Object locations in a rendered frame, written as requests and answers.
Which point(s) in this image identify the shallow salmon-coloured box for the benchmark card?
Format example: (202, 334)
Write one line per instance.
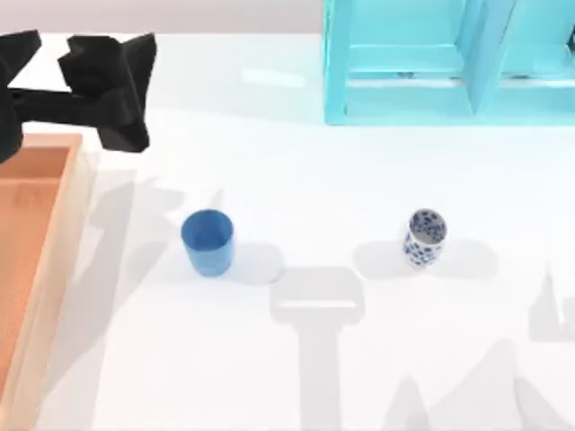
(31, 251)

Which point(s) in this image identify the light blue rack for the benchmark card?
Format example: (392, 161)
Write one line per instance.
(449, 63)

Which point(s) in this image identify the white and blue patterned cup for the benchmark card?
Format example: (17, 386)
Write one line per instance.
(424, 240)

